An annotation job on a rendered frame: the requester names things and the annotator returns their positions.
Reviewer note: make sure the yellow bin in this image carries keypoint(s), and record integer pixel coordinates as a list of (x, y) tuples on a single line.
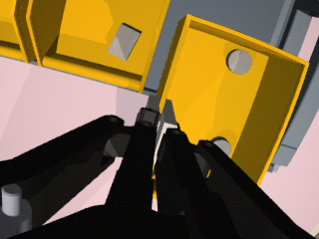
[(251, 110), (15, 22), (81, 31)]

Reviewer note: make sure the grey metal shelf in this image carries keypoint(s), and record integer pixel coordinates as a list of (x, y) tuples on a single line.
[(280, 23)]

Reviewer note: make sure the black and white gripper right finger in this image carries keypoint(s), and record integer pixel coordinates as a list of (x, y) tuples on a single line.
[(181, 170)]

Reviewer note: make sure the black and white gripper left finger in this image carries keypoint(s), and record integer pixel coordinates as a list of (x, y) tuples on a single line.
[(36, 184)]

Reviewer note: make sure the grey steel disc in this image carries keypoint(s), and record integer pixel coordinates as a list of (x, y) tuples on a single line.
[(238, 61), (223, 144)]

